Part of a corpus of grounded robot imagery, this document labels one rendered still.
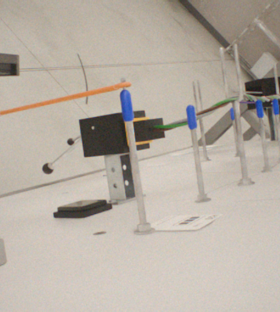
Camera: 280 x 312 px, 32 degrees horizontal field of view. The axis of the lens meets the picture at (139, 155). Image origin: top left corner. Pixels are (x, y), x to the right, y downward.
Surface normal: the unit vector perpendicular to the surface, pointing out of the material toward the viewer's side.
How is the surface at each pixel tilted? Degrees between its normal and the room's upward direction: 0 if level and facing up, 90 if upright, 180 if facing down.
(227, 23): 90
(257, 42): 90
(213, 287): 55
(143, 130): 98
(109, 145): 98
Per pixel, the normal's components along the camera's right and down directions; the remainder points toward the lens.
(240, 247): -0.14, -0.99
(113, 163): -0.61, 0.13
